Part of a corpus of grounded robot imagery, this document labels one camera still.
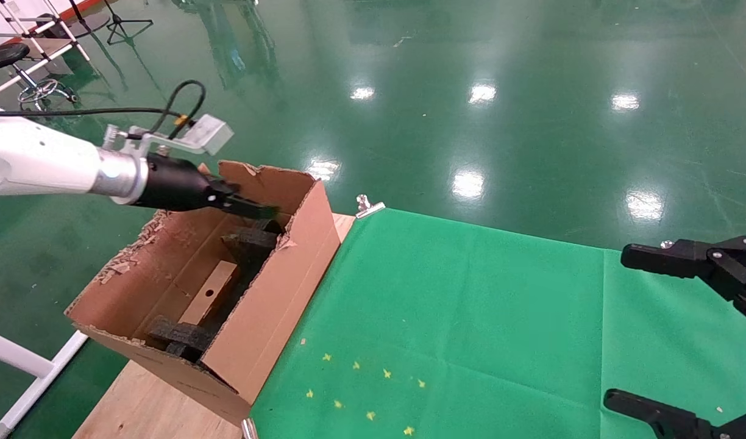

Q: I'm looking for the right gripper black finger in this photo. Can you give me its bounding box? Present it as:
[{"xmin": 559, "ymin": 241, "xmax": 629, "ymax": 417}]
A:
[
  {"xmin": 603, "ymin": 389, "xmax": 746, "ymax": 439},
  {"xmin": 620, "ymin": 235, "xmax": 746, "ymax": 330}
]

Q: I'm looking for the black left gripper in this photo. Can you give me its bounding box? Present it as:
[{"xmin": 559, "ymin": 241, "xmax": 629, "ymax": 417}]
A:
[{"xmin": 132, "ymin": 152, "xmax": 277, "ymax": 219}]

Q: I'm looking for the small taped cardboard box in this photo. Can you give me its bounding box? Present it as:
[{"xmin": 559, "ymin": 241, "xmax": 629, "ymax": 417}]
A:
[{"xmin": 177, "ymin": 260, "xmax": 238, "ymax": 327}]

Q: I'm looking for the large open cardboard carton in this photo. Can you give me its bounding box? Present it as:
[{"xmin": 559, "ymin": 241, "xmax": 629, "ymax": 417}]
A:
[{"xmin": 64, "ymin": 160, "xmax": 342, "ymax": 426}]

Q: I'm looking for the black foam block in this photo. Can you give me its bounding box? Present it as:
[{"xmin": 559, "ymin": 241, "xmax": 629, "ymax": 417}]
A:
[
  {"xmin": 144, "ymin": 314, "xmax": 215, "ymax": 363},
  {"xmin": 221, "ymin": 218, "xmax": 285, "ymax": 287}
]

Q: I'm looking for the green table cloth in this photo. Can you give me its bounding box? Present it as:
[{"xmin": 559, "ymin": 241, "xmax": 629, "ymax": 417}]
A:
[{"xmin": 249, "ymin": 207, "xmax": 746, "ymax": 439}]

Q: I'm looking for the black tripod stand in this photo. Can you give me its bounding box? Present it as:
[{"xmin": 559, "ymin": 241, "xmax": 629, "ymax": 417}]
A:
[{"xmin": 105, "ymin": 0, "xmax": 155, "ymax": 46}]

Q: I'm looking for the black round stool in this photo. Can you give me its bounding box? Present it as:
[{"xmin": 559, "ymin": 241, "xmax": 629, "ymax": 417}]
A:
[{"xmin": 0, "ymin": 41, "xmax": 81, "ymax": 120}]

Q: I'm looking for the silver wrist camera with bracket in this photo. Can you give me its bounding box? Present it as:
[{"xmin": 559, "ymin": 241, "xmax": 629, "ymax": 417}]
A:
[{"xmin": 102, "ymin": 114, "xmax": 235, "ymax": 157}]

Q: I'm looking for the white table frame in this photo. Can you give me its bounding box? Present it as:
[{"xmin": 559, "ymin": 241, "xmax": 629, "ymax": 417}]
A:
[{"xmin": 0, "ymin": 326, "xmax": 90, "ymax": 439}]

